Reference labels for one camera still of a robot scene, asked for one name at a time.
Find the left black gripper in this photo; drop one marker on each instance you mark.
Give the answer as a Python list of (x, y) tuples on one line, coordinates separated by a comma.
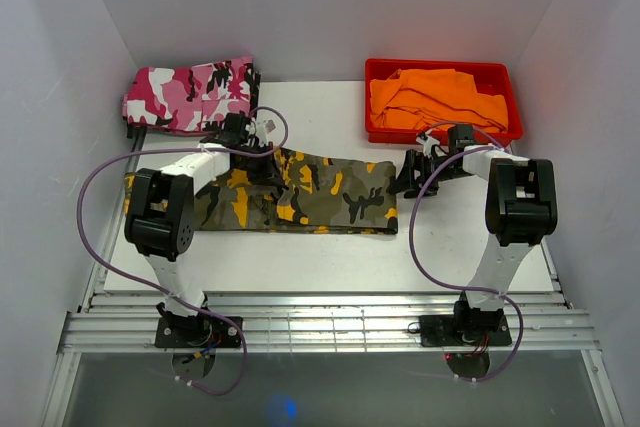
[(269, 175)]

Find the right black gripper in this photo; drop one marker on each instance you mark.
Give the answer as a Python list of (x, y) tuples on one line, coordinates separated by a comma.
[(405, 180)]

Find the yellow camouflage trousers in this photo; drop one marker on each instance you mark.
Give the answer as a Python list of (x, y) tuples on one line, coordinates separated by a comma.
[(320, 195)]

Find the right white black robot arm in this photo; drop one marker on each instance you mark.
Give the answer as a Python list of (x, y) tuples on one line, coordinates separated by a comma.
[(520, 211)]

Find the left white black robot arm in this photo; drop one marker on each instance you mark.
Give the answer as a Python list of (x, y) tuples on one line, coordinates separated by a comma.
[(161, 222)]

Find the pink camouflage folded trousers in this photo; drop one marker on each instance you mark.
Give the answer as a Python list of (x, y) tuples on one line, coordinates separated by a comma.
[(188, 100)]

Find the orange cloth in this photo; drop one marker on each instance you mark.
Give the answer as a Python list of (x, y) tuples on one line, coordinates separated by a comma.
[(416, 99)]

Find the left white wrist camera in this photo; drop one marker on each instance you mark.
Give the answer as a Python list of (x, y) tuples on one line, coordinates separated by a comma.
[(261, 129)]

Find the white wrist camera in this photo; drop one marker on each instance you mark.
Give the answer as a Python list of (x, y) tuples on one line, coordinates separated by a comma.
[(261, 129), (427, 142)]

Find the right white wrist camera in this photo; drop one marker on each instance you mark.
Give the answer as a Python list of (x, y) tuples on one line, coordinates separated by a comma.
[(427, 142)]

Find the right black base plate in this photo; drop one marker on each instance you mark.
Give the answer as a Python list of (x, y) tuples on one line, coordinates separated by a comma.
[(446, 331)]

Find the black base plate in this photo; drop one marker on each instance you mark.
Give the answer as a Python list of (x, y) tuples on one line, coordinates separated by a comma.
[(446, 331), (220, 335)]

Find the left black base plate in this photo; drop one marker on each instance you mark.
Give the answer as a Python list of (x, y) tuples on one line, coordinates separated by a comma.
[(220, 335)]

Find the aluminium rail frame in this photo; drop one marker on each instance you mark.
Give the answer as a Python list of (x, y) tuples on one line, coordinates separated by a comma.
[(118, 313)]

